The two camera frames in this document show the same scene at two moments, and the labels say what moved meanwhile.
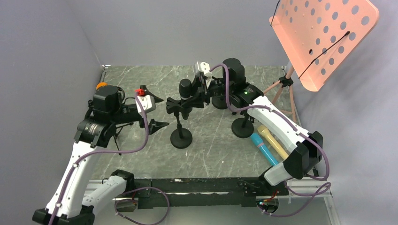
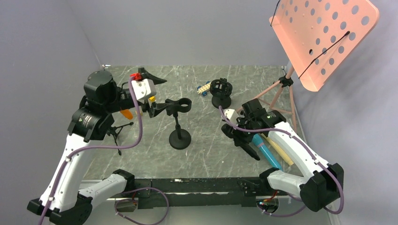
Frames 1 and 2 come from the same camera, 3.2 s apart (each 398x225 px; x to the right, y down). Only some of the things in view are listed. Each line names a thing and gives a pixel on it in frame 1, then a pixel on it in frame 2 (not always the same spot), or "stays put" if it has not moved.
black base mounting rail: (202, 192) stays put
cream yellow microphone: (265, 131) stays put
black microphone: (185, 93) -> (247, 146)
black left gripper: (154, 125) -> (155, 108)
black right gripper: (202, 95) -> (238, 137)
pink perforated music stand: (318, 38) stays put
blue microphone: (258, 140) stays put
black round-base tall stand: (180, 138) stays put
